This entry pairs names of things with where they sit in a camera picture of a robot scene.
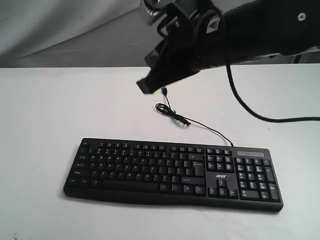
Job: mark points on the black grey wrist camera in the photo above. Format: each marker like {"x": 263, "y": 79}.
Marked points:
{"x": 152, "y": 8}

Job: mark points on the black acer keyboard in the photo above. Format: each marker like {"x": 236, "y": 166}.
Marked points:
{"x": 174, "y": 174}

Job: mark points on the black tripod stand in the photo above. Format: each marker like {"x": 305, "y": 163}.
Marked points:
{"x": 298, "y": 58}

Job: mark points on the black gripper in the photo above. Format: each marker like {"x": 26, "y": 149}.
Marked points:
{"x": 178, "y": 29}

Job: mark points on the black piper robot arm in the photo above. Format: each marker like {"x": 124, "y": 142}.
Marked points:
{"x": 261, "y": 28}

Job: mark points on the grey backdrop cloth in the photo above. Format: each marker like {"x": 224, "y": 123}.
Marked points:
{"x": 79, "y": 33}

